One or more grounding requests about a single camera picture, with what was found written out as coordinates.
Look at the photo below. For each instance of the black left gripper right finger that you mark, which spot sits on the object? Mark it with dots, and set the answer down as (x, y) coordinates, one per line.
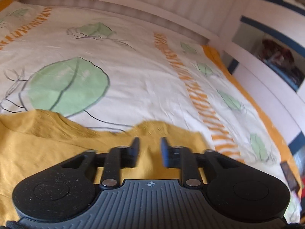
(179, 157)

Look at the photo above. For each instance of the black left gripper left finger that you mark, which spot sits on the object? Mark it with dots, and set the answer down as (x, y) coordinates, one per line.
(115, 160)

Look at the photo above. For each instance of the mustard yellow knit garment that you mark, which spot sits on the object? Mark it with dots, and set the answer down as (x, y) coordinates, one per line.
(36, 140)

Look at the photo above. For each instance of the white leaf-print duvet cover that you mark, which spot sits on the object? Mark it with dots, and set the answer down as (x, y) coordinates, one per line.
(109, 74)

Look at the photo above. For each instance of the orange bed sheet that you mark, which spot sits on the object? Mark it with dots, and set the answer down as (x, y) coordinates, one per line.
(278, 139)

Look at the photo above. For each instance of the white blue-trimmed shelf unit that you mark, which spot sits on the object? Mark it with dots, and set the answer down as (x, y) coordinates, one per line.
(267, 53)

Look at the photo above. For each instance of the white slatted bed frame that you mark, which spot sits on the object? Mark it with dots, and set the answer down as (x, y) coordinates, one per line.
(213, 21)

